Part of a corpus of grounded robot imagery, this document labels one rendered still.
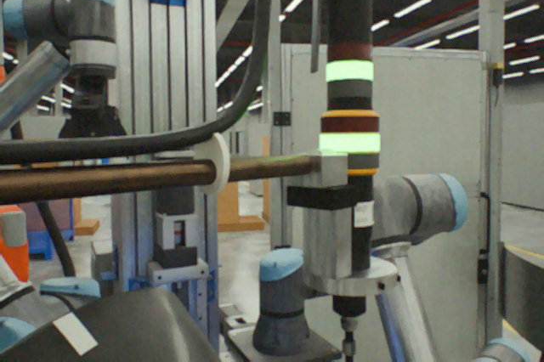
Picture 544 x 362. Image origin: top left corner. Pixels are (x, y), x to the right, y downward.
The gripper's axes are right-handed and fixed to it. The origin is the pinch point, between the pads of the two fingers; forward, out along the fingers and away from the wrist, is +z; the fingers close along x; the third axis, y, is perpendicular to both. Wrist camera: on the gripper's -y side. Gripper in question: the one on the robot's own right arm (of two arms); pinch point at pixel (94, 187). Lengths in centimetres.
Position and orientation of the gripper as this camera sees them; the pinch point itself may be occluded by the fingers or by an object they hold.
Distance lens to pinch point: 84.5
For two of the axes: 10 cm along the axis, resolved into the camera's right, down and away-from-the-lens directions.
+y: -2.1, -0.5, 9.8
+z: 0.1, 10.0, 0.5
